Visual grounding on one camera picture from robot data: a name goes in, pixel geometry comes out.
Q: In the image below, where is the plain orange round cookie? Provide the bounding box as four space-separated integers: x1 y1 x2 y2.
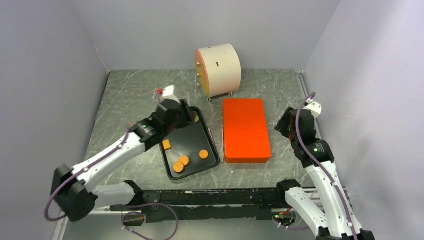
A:
199 149 210 160

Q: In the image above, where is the round orange cookie front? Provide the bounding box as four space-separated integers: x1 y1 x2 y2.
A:
173 161 185 174

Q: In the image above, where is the square waffle cookie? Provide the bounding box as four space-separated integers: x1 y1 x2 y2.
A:
162 139 172 151

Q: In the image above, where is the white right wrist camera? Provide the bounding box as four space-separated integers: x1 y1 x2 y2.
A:
302 98 323 119

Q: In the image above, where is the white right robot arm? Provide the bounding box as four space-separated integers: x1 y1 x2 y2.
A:
274 107 375 240

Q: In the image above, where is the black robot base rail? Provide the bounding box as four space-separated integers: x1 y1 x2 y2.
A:
109 187 290 223

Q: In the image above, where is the black baking tray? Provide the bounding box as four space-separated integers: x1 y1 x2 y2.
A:
159 107 220 180

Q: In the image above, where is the orange tray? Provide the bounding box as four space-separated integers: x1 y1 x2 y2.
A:
222 98 272 164

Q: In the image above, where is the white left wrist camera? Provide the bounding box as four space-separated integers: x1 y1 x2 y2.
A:
155 84 180 103

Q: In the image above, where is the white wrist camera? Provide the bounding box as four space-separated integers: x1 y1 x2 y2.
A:
302 98 323 119
155 84 180 103

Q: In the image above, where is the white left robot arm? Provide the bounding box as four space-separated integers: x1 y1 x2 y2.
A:
44 99 199 222

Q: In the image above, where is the round cream toy oven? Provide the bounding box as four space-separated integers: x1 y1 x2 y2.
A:
194 43 242 102

